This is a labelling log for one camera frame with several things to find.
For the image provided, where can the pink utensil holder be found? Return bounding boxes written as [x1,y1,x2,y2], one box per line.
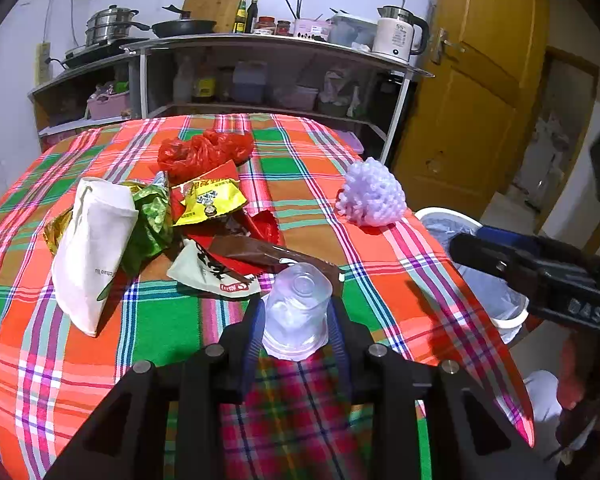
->
[292,17,334,42]

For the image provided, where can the black frying pan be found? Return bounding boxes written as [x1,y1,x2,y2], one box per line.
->
[151,6,218,39]

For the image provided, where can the purple storage box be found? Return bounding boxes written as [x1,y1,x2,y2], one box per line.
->
[336,129,365,156]

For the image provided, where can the red snack wrapper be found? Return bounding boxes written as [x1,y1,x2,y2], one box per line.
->
[182,207,283,261]

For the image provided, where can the white foam fruit net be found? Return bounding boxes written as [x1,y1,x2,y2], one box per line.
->
[336,156,407,227]

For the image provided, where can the steel kitchen rack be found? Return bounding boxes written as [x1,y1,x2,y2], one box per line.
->
[121,33,436,163]

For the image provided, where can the plaid tablecloth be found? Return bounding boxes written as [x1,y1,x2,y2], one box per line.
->
[0,114,536,480]

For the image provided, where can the low shelf unit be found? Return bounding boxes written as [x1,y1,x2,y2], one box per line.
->
[27,52,142,153]

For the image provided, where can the metal door handle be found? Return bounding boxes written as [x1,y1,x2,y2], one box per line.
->
[430,27,466,65]

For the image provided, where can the clear plastic cup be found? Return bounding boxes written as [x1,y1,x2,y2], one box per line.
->
[261,262,334,361]

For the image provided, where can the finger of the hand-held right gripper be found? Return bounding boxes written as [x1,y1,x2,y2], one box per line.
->
[449,232,537,307]
[476,226,547,257]

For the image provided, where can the white plastic bottle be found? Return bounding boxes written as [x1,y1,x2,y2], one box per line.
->
[172,57,195,104]

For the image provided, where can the clear plastic container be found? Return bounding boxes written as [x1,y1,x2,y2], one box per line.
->
[328,12,379,47]

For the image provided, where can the person's right hand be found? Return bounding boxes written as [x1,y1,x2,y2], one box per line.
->
[557,332,600,456]

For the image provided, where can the yellow snack packet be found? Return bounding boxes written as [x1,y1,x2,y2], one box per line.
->
[170,176,248,227]

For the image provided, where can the white trash bin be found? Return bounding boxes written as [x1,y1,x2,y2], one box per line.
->
[414,207,531,345]

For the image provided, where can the yellow label oil bottle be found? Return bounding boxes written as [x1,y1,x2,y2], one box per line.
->
[194,57,217,104]

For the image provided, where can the white paper bag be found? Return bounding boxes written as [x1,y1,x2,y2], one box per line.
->
[51,177,140,337]

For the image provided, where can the brown snack wrapper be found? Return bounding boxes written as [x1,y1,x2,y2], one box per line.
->
[207,234,346,283]

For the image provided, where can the red plastic bag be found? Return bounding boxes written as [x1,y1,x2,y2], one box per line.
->
[157,130,255,186]

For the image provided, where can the green foil wrapper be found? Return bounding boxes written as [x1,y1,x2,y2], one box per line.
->
[120,181,176,276]

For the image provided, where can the gold foil wrapper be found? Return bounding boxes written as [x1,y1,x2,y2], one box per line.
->
[43,208,76,257]

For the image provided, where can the yellow wooden door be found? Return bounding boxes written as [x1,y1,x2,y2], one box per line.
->
[390,0,552,202]

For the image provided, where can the clear plastic tub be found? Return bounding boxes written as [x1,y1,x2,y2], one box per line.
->
[272,85,319,111]

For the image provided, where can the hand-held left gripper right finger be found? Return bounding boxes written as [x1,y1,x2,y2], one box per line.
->
[327,297,556,480]

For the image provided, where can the white electric kettle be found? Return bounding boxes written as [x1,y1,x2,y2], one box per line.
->
[371,5,429,62]

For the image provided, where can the pink plastic basket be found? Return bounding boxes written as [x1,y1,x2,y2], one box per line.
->
[86,91,131,121]

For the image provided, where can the crumpled plastic bags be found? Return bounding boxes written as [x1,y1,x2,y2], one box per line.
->
[319,70,362,117]

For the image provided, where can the black induction cooker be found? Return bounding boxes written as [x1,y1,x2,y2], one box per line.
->
[60,37,151,69]

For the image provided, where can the yellow power strip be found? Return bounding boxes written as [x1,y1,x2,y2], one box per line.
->
[36,42,51,86]

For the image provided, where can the grey bin liner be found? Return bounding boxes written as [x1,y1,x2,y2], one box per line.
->
[422,212,528,322]

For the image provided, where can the white wrapper with red print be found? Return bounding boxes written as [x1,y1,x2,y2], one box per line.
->
[166,240,263,301]

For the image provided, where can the grey plastic jug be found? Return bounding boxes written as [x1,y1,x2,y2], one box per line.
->
[231,60,270,104]

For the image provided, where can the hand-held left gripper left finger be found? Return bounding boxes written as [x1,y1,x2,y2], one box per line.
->
[45,301,268,480]

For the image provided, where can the steel steamer pot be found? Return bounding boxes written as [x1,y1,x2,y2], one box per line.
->
[84,5,151,47]

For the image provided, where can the person's light trouser leg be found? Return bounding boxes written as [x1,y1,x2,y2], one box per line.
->
[522,370,565,463]

